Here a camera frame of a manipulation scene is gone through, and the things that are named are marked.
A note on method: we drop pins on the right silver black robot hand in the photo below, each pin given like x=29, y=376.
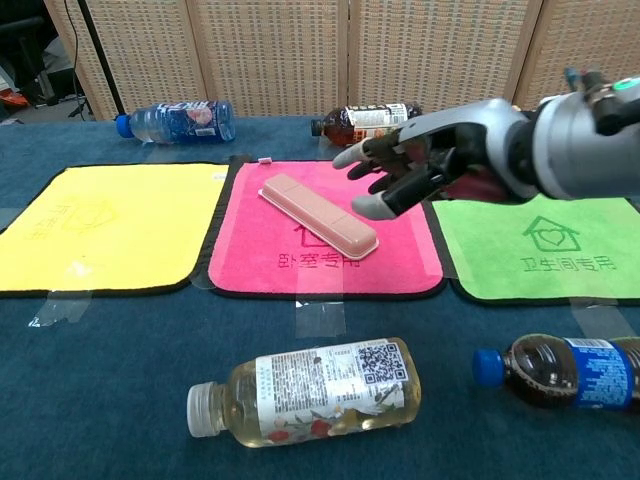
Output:
x=465, y=125

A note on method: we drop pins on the pink rectangular bar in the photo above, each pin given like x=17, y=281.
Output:
x=315, y=212

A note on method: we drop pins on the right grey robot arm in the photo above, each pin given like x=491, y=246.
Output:
x=575, y=145

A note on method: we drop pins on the green microfibre cloth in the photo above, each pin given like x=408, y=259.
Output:
x=490, y=270

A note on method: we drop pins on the pink microfibre cloth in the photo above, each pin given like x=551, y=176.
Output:
x=250, y=250

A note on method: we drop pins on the yellow microfibre cloth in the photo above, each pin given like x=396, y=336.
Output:
x=125, y=240

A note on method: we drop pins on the brown tea bottle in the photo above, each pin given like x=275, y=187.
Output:
x=350, y=125

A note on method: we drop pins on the woven folding screen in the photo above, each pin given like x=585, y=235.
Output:
x=275, y=55

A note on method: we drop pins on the clear tape strip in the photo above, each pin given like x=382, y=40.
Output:
x=600, y=317
x=320, y=320
x=60, y=310

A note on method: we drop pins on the cola bottle blue label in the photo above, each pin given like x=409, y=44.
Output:
x=560, y=372

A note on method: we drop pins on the clear bottle blue label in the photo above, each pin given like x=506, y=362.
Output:
x=185, y=122

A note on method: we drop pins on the pale yellow drink bottle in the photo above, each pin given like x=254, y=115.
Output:
x=320, y=390

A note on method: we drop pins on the dark blue table cover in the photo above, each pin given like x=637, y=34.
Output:
x=125, y=375

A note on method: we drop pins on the black office chair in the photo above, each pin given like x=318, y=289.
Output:
x=20, y=30

